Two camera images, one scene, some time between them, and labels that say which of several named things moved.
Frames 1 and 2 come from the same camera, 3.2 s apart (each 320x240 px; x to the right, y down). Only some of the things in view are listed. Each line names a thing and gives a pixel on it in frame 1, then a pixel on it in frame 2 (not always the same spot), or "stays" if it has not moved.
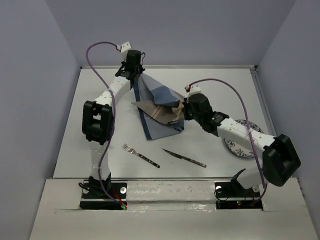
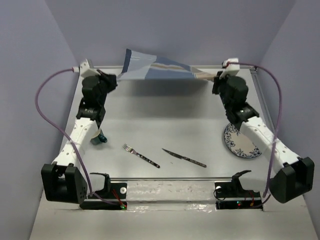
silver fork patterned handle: [130, 150] stays
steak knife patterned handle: [191, 160] stays
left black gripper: [140, 70] to [110, 80]
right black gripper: [186, 104] to [219, 80]
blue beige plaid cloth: [160, 108] to [138, 65]
